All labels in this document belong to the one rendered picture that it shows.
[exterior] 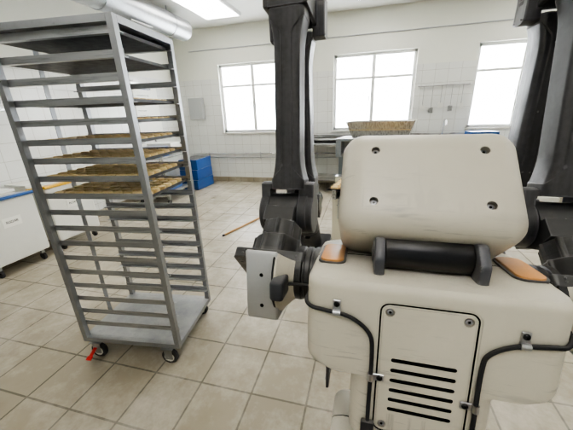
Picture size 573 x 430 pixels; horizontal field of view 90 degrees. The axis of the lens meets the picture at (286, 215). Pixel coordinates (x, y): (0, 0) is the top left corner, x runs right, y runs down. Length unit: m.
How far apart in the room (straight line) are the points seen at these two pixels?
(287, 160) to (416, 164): 0.23
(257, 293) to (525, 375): 0.33
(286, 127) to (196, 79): 6.30
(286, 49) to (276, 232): 0.31
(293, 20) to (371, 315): 0.47
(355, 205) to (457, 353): 0.20
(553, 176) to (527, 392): 0.31
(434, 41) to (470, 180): 5.65
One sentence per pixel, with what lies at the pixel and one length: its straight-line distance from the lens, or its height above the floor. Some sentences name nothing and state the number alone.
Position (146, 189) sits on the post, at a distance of 1.54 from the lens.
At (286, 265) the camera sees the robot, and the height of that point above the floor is 1.21.
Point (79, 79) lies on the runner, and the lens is 1.68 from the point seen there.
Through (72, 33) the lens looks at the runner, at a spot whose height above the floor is 1.76.
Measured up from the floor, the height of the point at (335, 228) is 0.61.
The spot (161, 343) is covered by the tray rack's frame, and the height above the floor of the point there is 0.15.
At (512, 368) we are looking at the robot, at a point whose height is 1.16.
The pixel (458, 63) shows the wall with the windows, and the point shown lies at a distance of 6.04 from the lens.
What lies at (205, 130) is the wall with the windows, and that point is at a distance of 6.74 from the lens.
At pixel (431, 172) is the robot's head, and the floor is 1.35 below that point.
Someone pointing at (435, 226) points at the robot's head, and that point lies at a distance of 0.36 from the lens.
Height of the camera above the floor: 1.42
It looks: 20 degrees down
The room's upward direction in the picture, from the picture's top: 2 degrees counter-clockwise
